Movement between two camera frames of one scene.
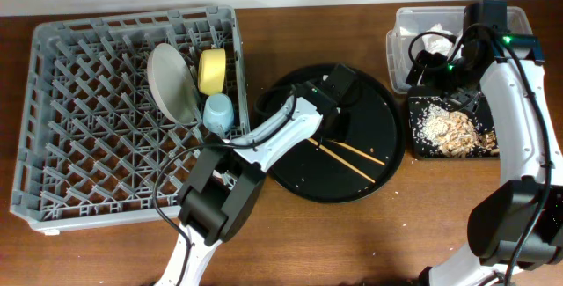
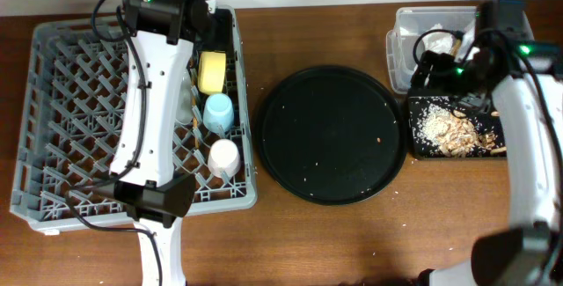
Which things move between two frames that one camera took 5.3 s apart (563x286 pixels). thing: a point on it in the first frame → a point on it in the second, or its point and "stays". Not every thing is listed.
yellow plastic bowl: x=211 y=70 stays
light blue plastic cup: x=218 y=113 stays
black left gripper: x=341 y=124 → x=219 y=41
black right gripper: x=430 y=77 stays
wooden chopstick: x=355 y=150 → x=192 y=73
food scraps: x=455 y=134 stays
